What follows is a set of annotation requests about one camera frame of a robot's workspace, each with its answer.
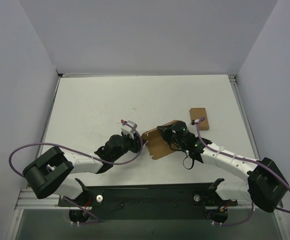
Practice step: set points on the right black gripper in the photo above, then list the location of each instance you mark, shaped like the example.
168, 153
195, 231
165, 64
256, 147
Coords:
166, 132

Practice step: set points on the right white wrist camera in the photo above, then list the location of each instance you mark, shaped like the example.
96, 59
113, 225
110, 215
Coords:
196, 121

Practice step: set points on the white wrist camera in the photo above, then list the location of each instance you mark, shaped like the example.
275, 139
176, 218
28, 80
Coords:
196, 121
128, 128

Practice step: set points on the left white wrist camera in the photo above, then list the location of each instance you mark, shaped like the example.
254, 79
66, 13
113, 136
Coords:
128, 128

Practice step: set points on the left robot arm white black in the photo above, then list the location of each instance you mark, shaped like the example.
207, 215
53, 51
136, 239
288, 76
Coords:
49, 173

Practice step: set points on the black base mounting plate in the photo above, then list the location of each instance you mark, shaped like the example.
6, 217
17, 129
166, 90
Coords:
184, 201

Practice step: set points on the aluminium frame rail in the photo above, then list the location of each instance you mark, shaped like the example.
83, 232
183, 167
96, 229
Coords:
233, 82

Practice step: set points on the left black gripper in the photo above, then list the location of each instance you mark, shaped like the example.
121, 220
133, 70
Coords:
137, 141

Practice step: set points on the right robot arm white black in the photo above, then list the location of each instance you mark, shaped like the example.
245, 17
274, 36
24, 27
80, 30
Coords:
260, 183

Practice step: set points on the small folded cardboard box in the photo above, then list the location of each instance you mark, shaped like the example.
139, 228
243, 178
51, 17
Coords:
196, 114

